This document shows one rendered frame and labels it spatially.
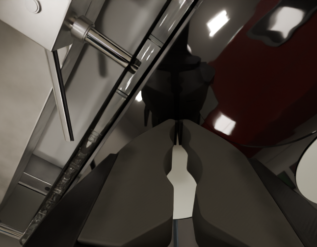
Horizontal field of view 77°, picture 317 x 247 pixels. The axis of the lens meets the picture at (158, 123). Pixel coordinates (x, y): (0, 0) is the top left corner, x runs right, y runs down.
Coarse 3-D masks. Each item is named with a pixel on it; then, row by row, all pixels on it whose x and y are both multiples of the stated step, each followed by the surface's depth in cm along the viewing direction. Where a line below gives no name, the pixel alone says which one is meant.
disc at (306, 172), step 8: (312, 144) 14; (312, 152) 14; (304, 160) 15; (312, 160) 15; (304, 168) 15; (312, 168) 15; (296, 176) 15; (304, 176) 15; (312, 176) 15; (304, 184) 16; (312, 184) 16; (304, 192) 16; (312, 192) 16; (312, 200) 17
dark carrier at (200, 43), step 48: (240, 0) 10; (288, 0) 10; (192, 48) 11; (240, 48) 11; (288, 48) 11; (144, 96) 13; (192, 96) 13; (240, 96) 13; (288, 96) 12; (240, 144) 14; (288, 144) 14; (192, 240) 21
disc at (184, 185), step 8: (176, 152) 15; (184, 152) 15; (176, 160) 15; (184, 160) 15; (176, 168) 16; (184, 168) 16; (168, 176) 16; (176, 176) 16; (184, 176) 16; (176, 184) 17; (184, 184) 17; (192, 184) 17; (176, 192) 17; (184, 192) 17; (192, 192) 17; (176, 200) 18; (184, 200) 18; (192, 200) 18; (176, 208) 18; (184, 208) 18; (192, 208) 18; (176, 216) 19; (184, 216) 19
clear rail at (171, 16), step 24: (168, 0) 10; (192, 0) 10; (168, 24) 10; (144, 48) 11; (144, 72) 12; (120, 96) 13; (96, 120) 14; (96, 144) 15; (72, 168) 16; (48, 192) 18; (24, 240) 22
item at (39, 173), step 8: (32, 160) 26; (40, 160) 26; (32, 168) 25; (40, 168) 25; (48, 168) 26; (56, 168) 27; (24, 176) 24; (32, 176) 24; (40, 176) 25; (48, 176) 25; (56, 176) 26; (32, 184) 25; (40, 184) 25; (48, 184) 25; (72, 184) 26
